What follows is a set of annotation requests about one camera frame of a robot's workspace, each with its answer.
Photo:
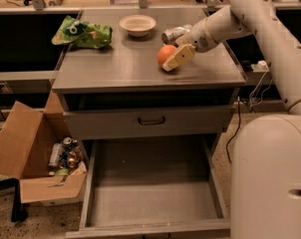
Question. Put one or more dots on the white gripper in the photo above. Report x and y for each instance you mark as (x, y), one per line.
(198, 36)

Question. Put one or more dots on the orange fruit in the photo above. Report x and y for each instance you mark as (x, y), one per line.
(163, 53)

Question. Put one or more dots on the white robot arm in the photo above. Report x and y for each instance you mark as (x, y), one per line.
(265, 194)

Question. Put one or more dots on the closed grey top drawer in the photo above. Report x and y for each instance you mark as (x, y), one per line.
(103, 124)

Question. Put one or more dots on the grey drawer cabinet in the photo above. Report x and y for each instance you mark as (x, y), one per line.
(126, 76)

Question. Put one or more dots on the open grey middle drawer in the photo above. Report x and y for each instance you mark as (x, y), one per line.
(152, 188)

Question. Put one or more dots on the crushed silver soda can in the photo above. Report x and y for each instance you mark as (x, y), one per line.
(169, 36)

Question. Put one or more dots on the white paper bowl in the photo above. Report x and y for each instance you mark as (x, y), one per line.
(137, 25)

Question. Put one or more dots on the white power strip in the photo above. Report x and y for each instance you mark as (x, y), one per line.
(262, 65)

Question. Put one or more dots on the green chip bag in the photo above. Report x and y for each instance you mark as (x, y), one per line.
(82, 34)

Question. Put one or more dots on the cardboard box with trash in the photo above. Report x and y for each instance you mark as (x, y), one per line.
(27, 139)

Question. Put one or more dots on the black stool leg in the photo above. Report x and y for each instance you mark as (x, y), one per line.
(18, 213)

